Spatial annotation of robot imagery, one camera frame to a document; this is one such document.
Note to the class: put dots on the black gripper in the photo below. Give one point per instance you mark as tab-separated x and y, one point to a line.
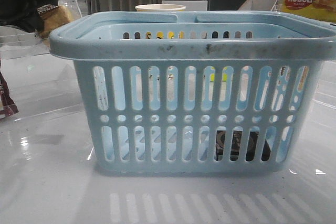
24	14

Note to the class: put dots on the packaged bread loaf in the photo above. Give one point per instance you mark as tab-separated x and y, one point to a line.
54	17

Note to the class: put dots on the black white tissue pack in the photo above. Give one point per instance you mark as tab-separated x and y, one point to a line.
236	143

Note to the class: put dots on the light blue plastic basket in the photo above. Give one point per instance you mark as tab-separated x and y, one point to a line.
157	86

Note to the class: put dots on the clear acrylic left shelf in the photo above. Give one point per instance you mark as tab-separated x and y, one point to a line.
16	43

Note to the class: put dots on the dark red snack packet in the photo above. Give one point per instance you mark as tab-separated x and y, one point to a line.
8	106

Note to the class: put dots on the yellow paper cup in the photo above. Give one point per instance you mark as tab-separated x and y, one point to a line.
160	8

